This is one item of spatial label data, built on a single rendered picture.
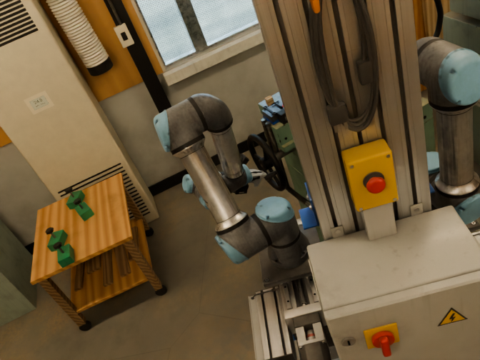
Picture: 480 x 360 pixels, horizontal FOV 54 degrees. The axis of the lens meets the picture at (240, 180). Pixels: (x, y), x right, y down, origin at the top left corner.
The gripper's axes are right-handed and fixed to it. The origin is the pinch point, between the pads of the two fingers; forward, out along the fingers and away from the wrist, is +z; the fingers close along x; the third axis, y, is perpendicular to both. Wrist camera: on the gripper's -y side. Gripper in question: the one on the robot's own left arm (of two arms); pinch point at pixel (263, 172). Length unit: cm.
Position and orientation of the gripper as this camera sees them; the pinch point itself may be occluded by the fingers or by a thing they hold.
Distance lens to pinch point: 197.7
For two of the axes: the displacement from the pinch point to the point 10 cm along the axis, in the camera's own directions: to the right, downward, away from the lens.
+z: 8.8, -0.8, 4.6
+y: -1.7, 8.7, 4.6
